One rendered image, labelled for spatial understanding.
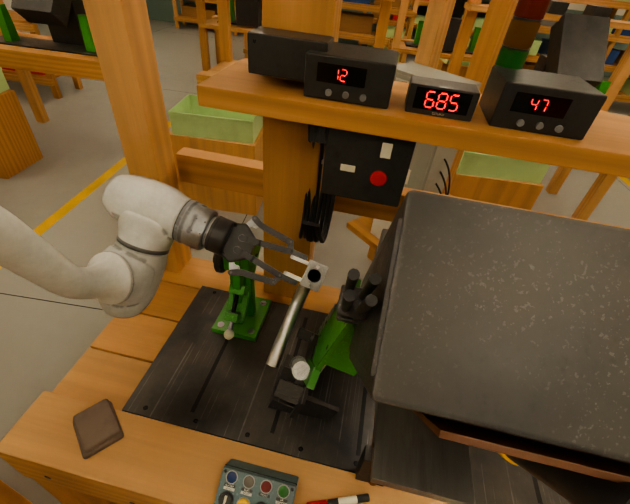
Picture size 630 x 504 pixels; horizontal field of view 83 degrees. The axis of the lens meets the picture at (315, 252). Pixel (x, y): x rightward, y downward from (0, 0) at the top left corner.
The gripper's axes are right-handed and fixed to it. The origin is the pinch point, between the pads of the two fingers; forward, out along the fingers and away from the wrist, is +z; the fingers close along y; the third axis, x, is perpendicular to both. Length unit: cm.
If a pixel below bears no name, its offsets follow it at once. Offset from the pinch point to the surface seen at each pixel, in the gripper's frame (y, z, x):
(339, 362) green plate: -13.8, 13.6, -3.1
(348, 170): 22.4, 0.3, -2.3
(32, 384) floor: -104, -94, 114
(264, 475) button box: -40.4, 9.0, -0.9
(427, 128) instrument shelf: 31.8, 9.6, -13.1
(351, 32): 421, -59, 543
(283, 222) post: 10.0, -8.9, 24.2
